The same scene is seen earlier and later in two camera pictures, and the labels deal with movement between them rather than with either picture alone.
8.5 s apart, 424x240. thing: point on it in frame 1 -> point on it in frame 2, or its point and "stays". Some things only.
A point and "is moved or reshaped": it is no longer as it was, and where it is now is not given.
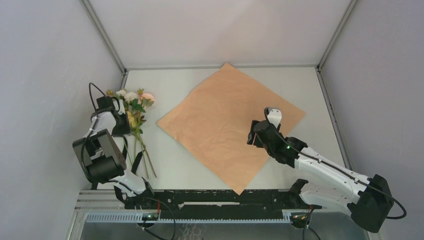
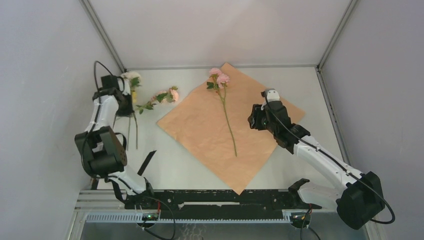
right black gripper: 251,133 -> 254,119
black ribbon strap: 124,153 -> 142,169
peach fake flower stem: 109,92 is moved or reshaped
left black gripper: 125,130 -> 128,112
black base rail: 222,205 stays
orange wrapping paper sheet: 216,118 stays
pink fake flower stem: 147,99 -> 219,81
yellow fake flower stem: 136,129 -> 134,95
